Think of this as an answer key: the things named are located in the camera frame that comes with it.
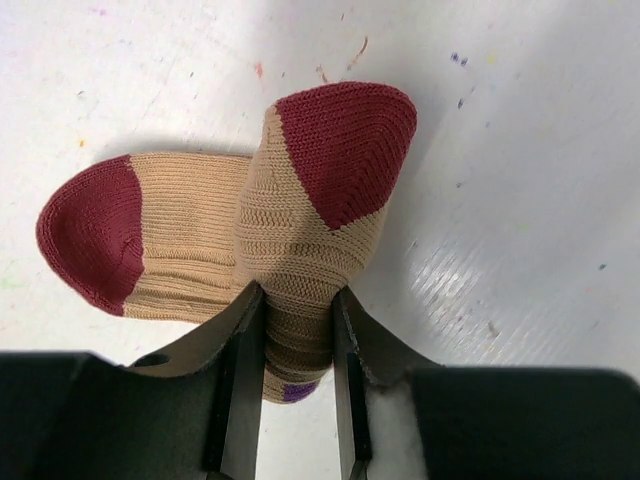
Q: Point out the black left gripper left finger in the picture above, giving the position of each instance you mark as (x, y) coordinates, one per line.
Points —
(189, 410)

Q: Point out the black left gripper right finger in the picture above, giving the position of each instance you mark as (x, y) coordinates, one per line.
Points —
(403, 416)

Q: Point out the tan maroon striped sock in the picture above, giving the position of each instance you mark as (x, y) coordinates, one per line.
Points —
(177, 236)

